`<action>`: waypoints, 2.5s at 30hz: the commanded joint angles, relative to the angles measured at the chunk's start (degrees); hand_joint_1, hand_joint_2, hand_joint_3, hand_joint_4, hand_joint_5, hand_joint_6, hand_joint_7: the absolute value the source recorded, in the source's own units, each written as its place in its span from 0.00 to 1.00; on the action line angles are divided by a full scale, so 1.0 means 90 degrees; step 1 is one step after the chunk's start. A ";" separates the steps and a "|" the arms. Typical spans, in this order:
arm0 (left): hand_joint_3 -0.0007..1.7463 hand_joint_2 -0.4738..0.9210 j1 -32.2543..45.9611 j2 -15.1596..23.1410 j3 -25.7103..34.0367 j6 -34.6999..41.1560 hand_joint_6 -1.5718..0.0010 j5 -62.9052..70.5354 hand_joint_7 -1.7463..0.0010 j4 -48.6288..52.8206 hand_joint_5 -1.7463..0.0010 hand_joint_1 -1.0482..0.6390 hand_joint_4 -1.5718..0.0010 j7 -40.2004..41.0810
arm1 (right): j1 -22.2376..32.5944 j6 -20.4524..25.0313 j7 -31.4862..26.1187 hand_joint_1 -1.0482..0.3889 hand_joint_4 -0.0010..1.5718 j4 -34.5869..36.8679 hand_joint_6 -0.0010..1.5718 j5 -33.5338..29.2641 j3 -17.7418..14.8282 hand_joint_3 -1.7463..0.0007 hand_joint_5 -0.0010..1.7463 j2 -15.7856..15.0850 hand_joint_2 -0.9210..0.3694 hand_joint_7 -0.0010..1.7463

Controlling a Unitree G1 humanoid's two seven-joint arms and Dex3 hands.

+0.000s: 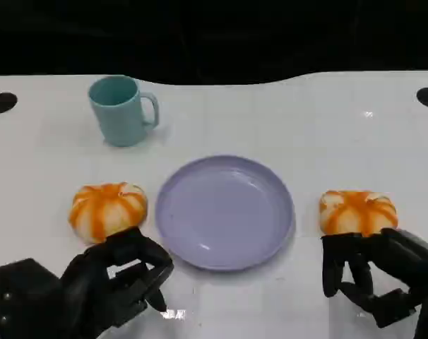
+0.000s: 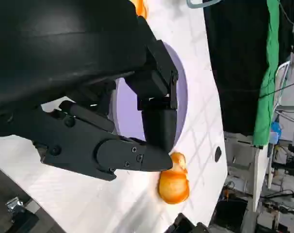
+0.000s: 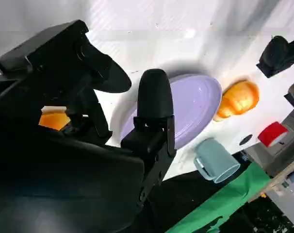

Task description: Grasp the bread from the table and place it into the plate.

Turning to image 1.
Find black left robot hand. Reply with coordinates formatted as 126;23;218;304
60;227;175;333

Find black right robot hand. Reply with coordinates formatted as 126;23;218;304
321;228;428;329

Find orange and white bread roll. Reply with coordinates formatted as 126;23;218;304
319;189;399;237
68;182;150;245

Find lilac plate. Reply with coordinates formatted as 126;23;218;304
154;154;295;272

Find pale green mug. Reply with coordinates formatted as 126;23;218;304
88;74;161;148

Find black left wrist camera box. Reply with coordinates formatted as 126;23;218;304
0;258;69;339

